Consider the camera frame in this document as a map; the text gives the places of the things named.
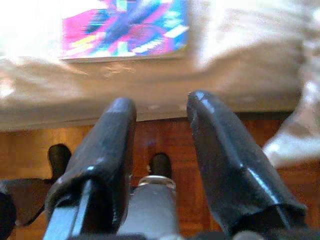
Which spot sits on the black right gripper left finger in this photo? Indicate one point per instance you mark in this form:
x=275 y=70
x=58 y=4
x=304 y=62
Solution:
x=105 y=155

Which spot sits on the grey black robot left leg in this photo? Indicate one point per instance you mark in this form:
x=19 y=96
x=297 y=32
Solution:
x=58 y=160

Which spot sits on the bed with grey floral sheet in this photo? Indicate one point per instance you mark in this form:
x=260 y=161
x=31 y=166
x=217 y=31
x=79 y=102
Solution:
x=225 y=70

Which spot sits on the grey black robot leg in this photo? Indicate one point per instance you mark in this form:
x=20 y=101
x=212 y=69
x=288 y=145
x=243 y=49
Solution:
x=58 y=160
x=150 y=205

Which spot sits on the colourful anime comic book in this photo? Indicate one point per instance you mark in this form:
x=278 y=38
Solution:
x=125 y=30

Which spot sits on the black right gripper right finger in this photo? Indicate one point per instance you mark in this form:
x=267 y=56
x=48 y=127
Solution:
x=225 y=155

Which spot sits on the grey black robot right leg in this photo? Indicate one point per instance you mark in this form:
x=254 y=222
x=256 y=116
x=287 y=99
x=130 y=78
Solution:
x=150 y=205

